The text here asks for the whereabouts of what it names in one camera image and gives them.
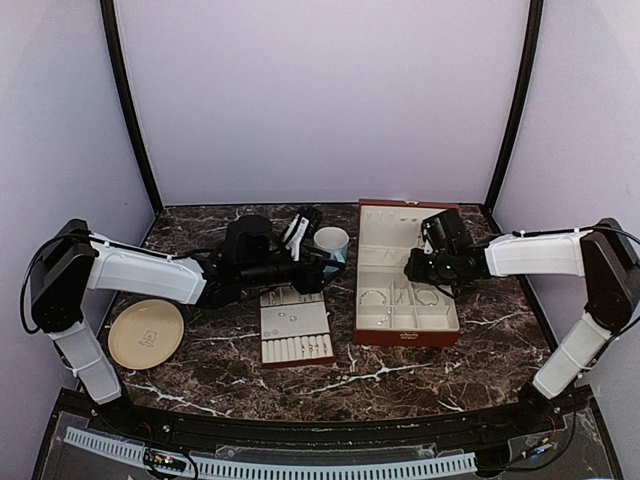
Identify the brown jewelry box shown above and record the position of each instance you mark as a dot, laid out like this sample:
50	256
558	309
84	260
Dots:
391	310

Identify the beige round plate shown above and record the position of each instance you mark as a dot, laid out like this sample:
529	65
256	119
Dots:
146	334

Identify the light blue mug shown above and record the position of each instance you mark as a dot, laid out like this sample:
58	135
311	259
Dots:
331	239

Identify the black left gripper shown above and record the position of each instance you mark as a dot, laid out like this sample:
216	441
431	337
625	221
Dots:
315	268

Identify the black left corner post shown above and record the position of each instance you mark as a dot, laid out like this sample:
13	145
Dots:
126	100

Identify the brown jewelry tray insert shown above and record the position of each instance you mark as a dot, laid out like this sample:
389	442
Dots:
305	342

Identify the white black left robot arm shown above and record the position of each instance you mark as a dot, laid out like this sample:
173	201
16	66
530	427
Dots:
78	266

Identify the black front table rail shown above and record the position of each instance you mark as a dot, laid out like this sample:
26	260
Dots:
482	429

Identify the black corner post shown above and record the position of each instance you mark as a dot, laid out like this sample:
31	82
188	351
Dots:
521	89
126	100

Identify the white slotted cable duct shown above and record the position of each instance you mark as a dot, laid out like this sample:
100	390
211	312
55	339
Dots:
238	463

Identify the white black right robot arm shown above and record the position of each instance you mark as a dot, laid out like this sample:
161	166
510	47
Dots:
591	270

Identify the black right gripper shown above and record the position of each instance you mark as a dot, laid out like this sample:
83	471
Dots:
415	272

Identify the black right corner post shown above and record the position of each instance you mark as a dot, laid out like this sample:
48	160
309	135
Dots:
521	89

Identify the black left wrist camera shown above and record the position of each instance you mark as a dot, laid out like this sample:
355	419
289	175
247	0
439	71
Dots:
307	221

